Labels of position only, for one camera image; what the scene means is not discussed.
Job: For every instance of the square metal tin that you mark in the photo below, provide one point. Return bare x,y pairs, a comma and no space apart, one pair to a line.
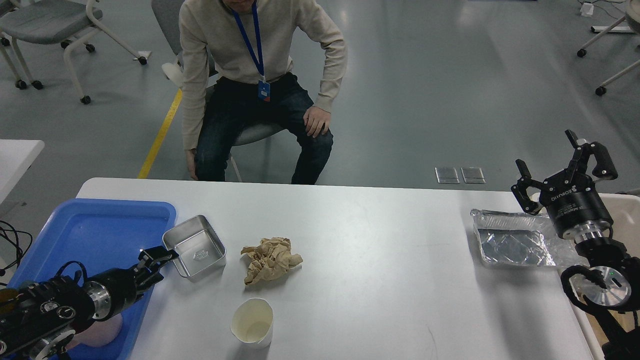
199,248

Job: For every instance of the grey office chair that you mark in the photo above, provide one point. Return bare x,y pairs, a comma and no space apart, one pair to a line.
255,129

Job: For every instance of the pink mug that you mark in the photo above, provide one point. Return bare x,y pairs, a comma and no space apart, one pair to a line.
98,334

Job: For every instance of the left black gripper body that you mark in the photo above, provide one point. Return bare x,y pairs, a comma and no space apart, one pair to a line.
112,292

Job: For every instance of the left floor outlet plate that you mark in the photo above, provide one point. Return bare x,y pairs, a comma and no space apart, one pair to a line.
447,175

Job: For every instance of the right floor outlet plate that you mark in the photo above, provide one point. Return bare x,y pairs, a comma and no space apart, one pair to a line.
473,175

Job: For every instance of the aluminium foil tray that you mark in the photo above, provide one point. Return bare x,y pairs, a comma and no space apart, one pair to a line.
521,240

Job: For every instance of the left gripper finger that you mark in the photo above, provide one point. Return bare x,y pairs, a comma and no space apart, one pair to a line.
145,278
151,260

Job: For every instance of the white paper cup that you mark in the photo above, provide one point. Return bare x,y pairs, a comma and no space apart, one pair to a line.
253,323

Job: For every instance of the dark blue home mug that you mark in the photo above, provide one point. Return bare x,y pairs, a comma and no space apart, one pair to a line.
9,302

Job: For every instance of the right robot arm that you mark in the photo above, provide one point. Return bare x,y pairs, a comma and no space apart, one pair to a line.
591,158

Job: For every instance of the beige plastic bin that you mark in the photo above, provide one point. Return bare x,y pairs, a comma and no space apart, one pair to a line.
625,215

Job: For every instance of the blue plastic tray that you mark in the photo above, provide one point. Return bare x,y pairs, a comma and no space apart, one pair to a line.
101,234

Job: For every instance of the seated person beige sweater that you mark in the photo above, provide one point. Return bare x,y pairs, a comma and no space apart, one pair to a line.
237,69

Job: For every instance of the floor outlet plate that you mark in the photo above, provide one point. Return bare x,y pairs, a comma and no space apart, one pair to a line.
447,175
473,175

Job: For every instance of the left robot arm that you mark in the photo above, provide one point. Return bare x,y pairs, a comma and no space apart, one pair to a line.
40,319

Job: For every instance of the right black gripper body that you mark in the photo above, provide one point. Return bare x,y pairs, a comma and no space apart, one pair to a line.
574,202

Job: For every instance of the white side table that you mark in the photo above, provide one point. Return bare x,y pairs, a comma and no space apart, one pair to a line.
16,157

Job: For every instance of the crumpled brown paper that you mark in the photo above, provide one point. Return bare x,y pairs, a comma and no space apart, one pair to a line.
270,260

